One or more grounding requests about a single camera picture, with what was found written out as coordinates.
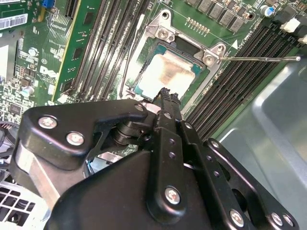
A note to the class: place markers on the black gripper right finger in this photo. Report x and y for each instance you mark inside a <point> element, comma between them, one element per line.
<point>204,153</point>

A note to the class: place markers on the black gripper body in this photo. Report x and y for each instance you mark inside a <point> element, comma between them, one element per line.
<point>108,203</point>

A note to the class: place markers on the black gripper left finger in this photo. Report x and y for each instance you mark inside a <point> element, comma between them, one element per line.
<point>60,124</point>

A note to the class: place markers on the metal socket cover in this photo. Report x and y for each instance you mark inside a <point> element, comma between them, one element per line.
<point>152,108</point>

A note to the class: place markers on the silver CPU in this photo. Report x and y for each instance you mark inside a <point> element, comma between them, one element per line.
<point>163,69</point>

